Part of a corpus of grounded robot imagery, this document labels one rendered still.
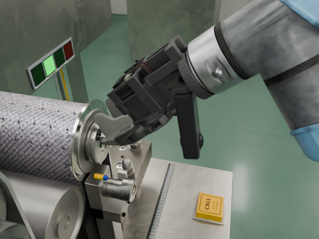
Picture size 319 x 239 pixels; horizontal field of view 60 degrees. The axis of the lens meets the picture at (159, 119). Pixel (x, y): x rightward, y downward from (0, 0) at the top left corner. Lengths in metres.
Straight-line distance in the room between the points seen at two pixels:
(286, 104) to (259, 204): 1.75
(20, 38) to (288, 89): 0.71
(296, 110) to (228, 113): 2.46
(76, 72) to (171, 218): 0.92
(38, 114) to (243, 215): 1.65
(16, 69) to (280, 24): 0.69
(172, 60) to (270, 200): 1.82
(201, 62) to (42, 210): 0.31
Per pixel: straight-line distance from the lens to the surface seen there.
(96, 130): 0.47
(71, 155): 0.45
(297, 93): 0.31
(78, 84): 1.49
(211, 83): 0.33
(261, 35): 0.31
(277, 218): 2.03
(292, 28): 0.30
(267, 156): 2.40
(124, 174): 0.71
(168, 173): 0.91
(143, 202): 0.84
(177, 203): 0.84
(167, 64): 0.35
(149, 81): 0.36
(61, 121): 0.47
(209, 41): 0.32
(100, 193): 0.51
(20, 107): 0.52
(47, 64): 0.94
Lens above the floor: 1.58
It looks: 37 degrees down
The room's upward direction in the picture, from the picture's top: straight up
